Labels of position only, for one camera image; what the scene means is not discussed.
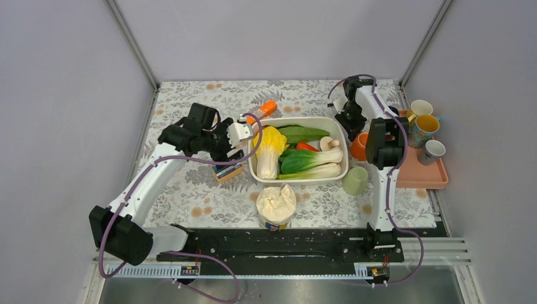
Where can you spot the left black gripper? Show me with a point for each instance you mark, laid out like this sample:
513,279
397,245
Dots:
222,128

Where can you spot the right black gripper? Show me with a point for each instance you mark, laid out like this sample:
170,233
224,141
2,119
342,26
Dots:
352,128

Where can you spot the orange mug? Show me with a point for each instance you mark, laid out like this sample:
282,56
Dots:
358,147

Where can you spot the dark blue mug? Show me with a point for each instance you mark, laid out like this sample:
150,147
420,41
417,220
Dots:
394,110

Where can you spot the light green cup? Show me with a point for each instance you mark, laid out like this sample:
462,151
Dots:
355,181

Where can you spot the yellow mug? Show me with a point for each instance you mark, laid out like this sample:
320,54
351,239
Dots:
417,108

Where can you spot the light blue floral mug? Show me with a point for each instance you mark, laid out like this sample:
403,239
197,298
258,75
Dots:
422,129

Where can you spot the grey mug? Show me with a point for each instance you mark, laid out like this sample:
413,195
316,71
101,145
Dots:
432,151

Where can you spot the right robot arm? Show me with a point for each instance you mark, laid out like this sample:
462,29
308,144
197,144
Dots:
385,150

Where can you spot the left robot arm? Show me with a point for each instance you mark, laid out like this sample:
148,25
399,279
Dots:
118,229

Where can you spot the king oyster mushroom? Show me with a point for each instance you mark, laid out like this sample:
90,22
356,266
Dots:
327,143

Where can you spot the blue orange box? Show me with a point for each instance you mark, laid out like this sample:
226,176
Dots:
226,173

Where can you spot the floral tablecloth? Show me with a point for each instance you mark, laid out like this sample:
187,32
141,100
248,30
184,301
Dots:
194,198

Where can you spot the red pepper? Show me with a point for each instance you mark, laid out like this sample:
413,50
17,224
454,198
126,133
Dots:
306,147

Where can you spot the lower bok choy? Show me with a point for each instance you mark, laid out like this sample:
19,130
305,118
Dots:
319,172

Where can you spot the bok choy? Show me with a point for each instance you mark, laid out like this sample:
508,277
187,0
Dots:
303,160
319,172

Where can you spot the green leaf vegetable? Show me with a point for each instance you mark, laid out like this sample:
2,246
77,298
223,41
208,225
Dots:
297,133

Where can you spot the white rectangular basin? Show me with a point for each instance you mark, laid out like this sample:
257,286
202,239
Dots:
325,123

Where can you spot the napa cabbage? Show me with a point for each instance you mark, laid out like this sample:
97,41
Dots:
271,147

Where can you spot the upper bok choy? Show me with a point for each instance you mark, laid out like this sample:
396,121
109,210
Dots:
303,160

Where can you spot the paper covered can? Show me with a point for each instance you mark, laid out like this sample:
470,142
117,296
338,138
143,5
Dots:
276,206

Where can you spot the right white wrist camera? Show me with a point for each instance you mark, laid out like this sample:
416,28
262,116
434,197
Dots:
339,103

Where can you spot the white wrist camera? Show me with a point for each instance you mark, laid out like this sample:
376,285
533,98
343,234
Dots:
339,103
239,132

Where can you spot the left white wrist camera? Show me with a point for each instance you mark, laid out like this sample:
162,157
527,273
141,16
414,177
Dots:
239,132

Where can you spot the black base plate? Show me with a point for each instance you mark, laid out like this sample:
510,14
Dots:
301,252

